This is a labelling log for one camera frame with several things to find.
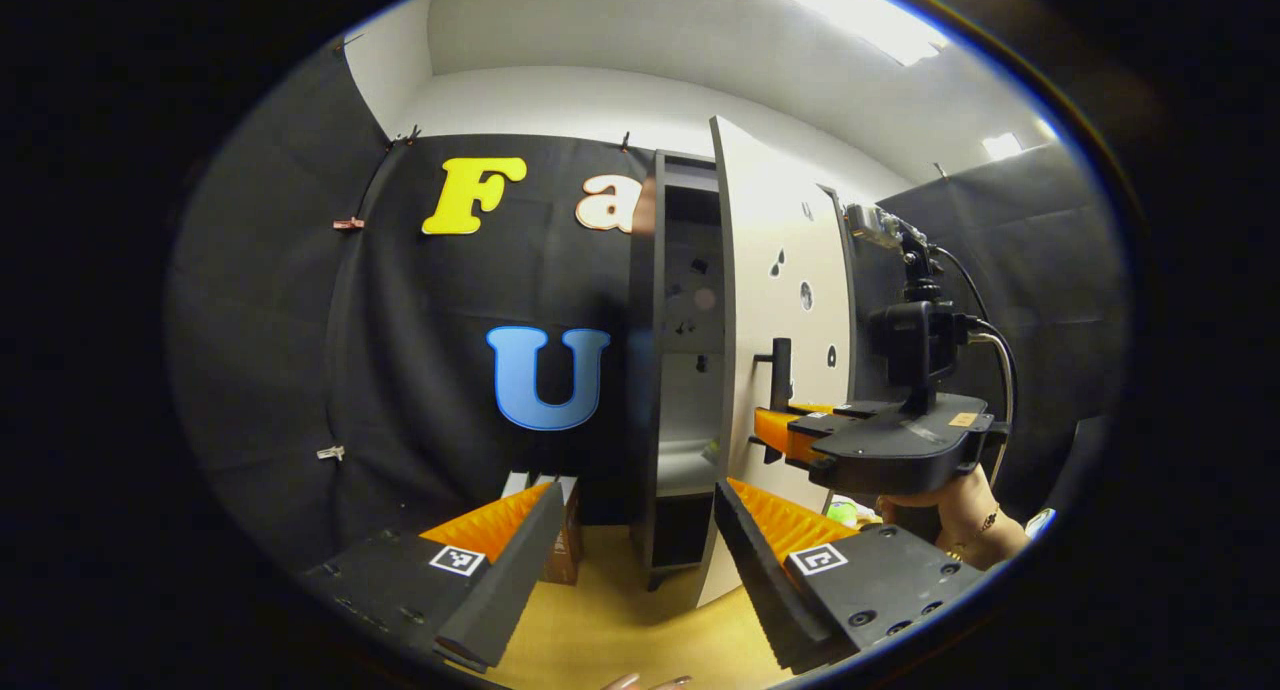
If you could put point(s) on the small ceiling light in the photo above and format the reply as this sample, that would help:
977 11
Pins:
1002 146

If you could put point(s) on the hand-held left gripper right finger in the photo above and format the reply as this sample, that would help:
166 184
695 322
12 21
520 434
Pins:
765 580

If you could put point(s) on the white clip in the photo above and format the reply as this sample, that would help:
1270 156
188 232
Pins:
331 453

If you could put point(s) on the white cabinet shelf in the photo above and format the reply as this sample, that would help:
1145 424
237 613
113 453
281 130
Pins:
685 470

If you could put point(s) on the brown book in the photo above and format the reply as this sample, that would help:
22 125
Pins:
540 482
568 540

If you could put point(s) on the white plastic object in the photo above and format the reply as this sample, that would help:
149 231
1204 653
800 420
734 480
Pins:
1040 522

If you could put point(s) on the green white toy figure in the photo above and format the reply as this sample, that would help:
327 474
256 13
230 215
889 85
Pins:
843 513

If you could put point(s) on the black backdrop cloth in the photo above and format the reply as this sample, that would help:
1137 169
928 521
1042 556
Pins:
300 320

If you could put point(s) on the green white book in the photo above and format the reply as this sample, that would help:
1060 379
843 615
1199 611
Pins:
514 484

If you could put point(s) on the red clip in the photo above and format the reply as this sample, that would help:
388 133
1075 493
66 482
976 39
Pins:
348 224

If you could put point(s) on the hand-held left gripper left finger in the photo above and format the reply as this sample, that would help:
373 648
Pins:
510 580

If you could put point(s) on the beige cabinet door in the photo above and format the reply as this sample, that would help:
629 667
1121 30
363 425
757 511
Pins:
770 220

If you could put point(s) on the dark grey cabinet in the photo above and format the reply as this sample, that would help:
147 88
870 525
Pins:
642 370

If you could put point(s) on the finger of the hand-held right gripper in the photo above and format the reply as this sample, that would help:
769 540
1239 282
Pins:
860 408
812 438

